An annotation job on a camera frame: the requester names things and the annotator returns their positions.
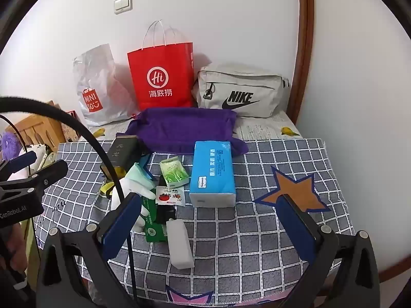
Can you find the white sponge block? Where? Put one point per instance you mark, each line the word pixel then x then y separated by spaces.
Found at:
pixel 179 247

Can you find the white light switch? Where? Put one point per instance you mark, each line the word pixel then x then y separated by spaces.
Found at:
pixel 122 4

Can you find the small green tissue pack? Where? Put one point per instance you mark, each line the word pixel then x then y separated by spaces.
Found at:
pixel 173 175

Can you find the blue tissue pack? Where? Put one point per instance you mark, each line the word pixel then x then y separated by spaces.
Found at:
pixel 212 173

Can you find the purple towel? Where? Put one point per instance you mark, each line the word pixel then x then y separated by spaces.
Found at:
pixel 183 128

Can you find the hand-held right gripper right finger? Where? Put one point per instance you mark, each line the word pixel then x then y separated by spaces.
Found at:
pixel 295 227

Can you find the light wooden furniture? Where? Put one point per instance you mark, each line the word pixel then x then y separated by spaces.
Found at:
pixel 38 128

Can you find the person's left hand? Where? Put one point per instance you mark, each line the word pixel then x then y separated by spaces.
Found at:
pixel 17 250

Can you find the grey waist bag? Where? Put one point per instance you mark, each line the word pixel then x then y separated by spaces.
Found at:
pixel 244 83

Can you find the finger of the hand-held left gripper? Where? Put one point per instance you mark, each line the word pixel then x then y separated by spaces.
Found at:
pixel 48 171
pixel 19 163

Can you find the white plastic shopping bag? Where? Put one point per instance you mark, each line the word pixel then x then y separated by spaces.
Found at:
pixel 96 80

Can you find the grey checked blanket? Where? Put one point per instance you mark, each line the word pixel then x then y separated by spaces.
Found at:
pixel 257 247

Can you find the purple fluffy item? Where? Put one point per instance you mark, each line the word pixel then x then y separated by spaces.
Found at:
pixel 9 144

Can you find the white glove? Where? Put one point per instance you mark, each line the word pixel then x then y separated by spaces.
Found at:
pixel 128 187

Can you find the green wet wipe packet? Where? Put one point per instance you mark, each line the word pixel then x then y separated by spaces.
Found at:
pixel 154 231

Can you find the red paper bag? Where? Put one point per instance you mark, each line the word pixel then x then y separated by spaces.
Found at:
pixel 160 70

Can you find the dark green tin box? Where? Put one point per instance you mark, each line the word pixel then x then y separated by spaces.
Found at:
pixel 120 154

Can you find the white sachet with red print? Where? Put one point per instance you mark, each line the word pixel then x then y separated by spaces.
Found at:
pixel 168 195

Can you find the brown wooden door frame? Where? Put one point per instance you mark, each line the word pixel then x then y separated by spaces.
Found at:
pixel 303 38

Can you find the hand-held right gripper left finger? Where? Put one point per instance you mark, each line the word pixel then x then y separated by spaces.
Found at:
pixel 120 227

